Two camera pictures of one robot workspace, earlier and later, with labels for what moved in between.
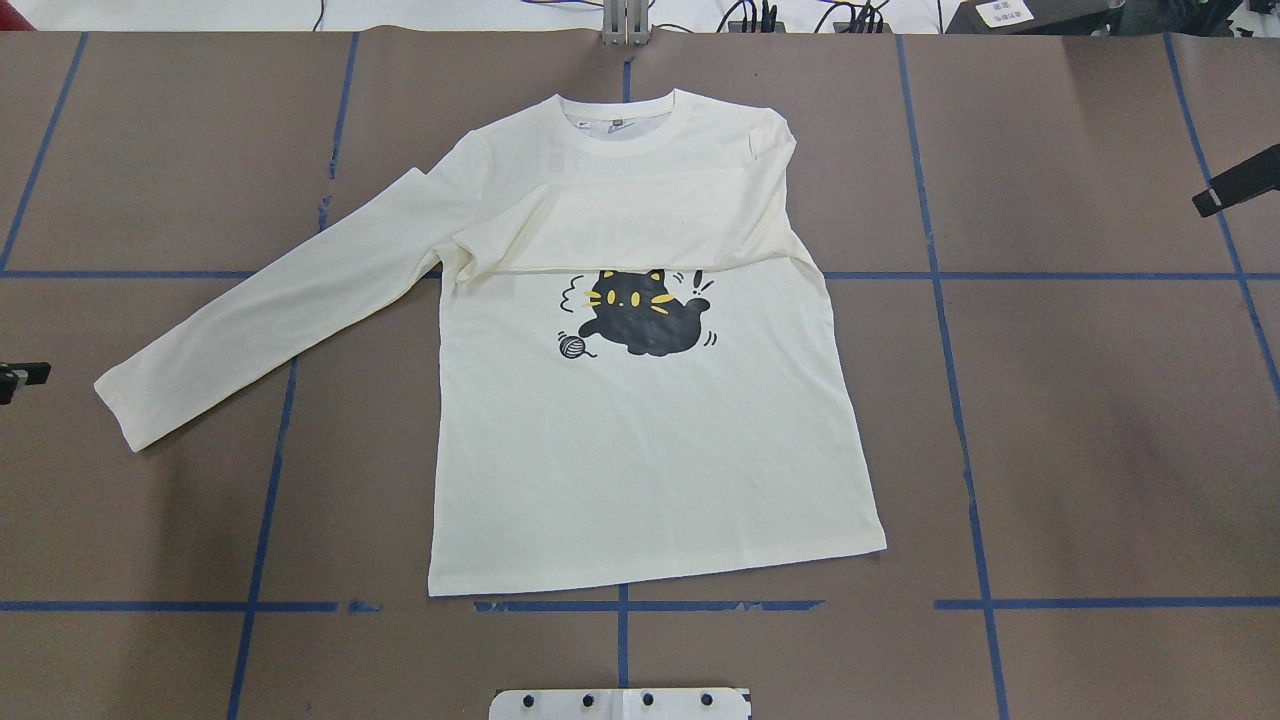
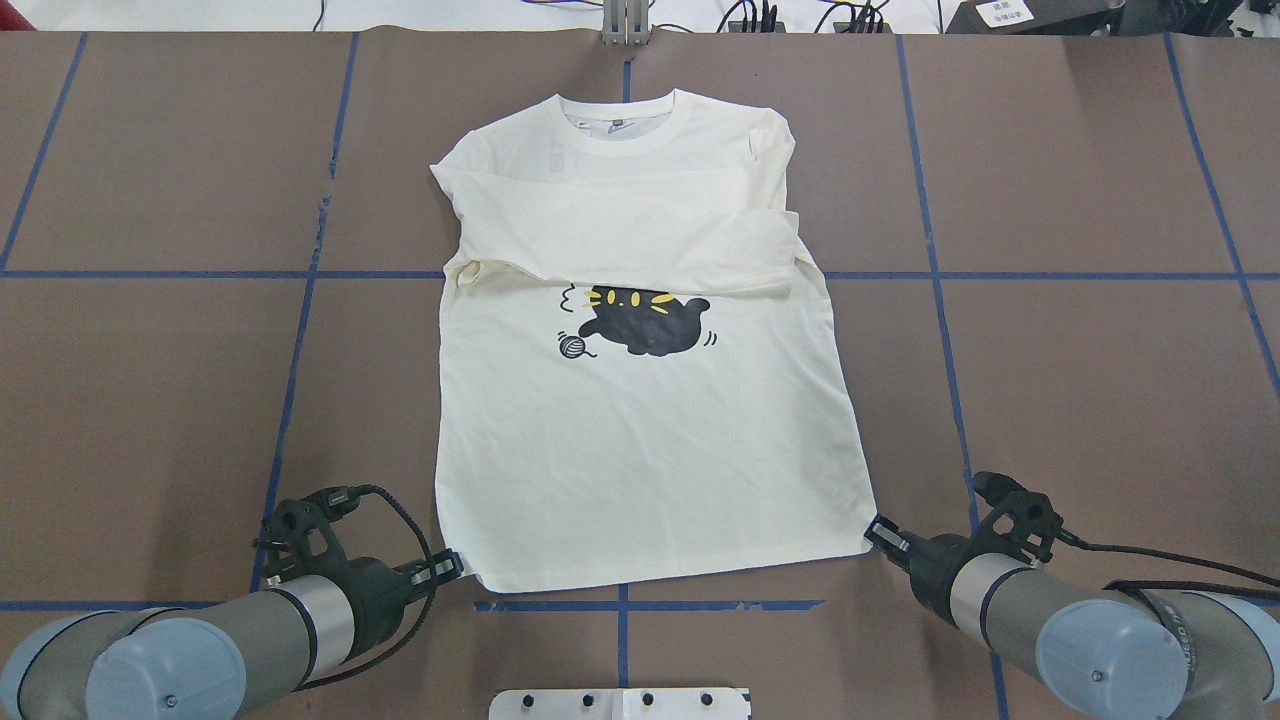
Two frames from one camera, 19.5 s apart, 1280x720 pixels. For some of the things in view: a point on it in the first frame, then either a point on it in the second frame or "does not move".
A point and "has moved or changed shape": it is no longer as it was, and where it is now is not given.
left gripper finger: x=1258 y=173 → x=932 y=562
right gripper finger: x=20 y=374 → x=378 y=593
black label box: x=1035 y=17 does not move
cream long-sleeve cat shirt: x=640 y=375 has moved or changed shape
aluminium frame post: x=625 y=22 does not move
